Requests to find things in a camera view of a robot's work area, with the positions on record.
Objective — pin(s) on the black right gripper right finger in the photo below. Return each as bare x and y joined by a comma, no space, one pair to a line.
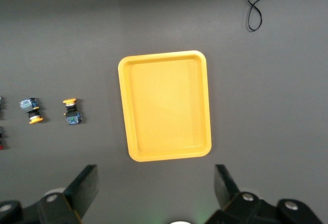
226,190

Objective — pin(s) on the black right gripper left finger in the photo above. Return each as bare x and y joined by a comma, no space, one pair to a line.
77,190

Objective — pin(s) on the yellow mushroom push button switch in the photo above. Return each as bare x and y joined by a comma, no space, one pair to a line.
71,115
30,107

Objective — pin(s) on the white round device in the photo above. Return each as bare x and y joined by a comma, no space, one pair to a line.
179,222

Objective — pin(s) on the yellow plastic tray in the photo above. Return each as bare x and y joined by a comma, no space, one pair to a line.
164,106

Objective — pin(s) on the red push button switch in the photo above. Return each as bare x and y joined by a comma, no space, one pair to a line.
1,137

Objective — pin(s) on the black push button switch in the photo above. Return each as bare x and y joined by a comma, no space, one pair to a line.
1,104

